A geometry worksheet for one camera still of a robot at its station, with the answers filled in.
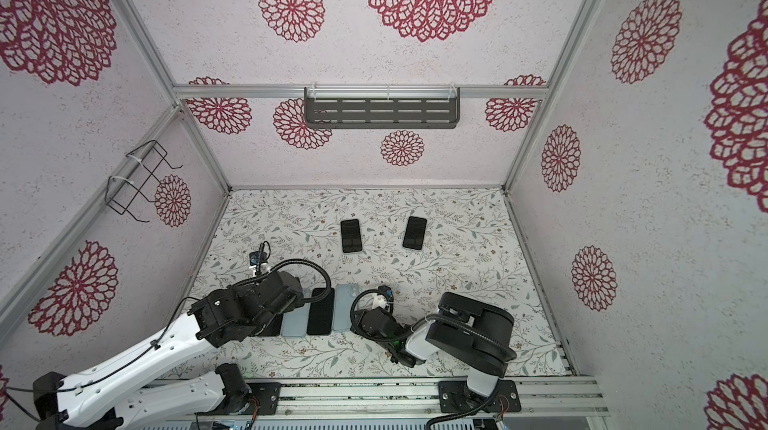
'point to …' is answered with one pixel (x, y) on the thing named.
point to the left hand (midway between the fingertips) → (284, 295)
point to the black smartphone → (415, 233)
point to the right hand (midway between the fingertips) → (346, 314)
